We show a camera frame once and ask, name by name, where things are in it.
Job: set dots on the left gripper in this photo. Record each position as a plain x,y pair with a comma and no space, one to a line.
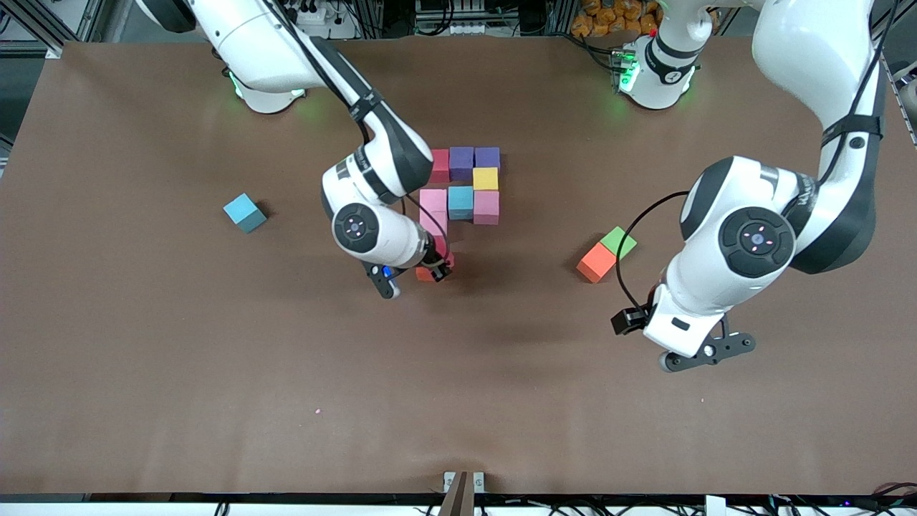
628,320

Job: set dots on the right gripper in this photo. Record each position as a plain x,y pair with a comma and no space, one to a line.
437,262

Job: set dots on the orange foam cube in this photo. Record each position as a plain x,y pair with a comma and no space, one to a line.
597,262
424,274

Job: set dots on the red foam cube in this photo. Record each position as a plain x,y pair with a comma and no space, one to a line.
443,247
440,165

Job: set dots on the pink foam cube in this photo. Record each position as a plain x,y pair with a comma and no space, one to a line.
486,208
434,223
433,201

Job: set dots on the blue foam cube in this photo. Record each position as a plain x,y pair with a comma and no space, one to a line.
244,213
459,202

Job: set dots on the yellow foam cube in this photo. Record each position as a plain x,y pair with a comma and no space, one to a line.
485,179

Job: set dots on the purple foam cube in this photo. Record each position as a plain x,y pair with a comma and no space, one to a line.
486,158
461,163

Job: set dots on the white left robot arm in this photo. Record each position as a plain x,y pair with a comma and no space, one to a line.
809,43

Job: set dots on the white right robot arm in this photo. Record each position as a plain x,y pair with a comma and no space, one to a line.
251,43

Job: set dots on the green foam cube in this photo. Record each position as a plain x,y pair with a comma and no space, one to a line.
622,240

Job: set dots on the brown table cover sheet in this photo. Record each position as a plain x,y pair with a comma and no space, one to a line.
458,394

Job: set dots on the bag of oranges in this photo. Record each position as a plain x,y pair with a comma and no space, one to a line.
609,18

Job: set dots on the small metal bracket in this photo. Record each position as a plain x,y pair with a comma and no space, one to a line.
450,479

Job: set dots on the brown camera pole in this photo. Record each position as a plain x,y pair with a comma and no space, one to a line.
458,502

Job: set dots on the metal table edge rail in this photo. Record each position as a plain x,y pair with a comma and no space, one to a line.
904,100

